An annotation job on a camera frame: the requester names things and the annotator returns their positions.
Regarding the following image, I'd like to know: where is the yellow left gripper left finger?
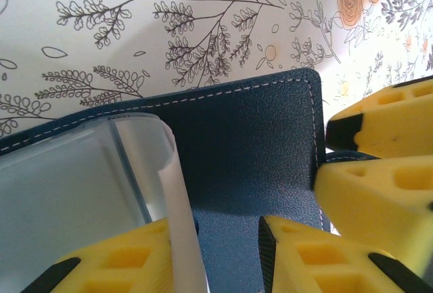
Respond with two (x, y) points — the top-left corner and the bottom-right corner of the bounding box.
(20, 217), (177, 293)

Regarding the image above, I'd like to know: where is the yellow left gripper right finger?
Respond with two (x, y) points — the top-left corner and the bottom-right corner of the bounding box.
(258, 214), (429, 293)

